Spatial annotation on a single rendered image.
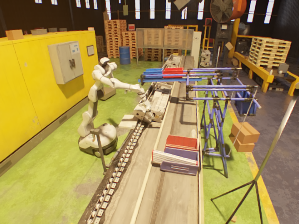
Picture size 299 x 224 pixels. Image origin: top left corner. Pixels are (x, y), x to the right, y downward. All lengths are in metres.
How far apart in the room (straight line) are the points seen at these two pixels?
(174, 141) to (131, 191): 0.72
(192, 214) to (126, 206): 0.50
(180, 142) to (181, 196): 0.62
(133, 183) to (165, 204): 0.33
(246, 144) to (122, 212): 2.46
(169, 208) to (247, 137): 2.11
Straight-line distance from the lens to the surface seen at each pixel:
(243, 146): 3.23
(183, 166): 1.54
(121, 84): 1.83
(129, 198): 1.47
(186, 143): 1.85
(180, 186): 1.54
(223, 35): 8.73
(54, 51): 3.61
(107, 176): 1.60
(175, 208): 1.43
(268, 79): 6.42
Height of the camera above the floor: 1.98
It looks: 29 degrees down
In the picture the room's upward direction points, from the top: straight up
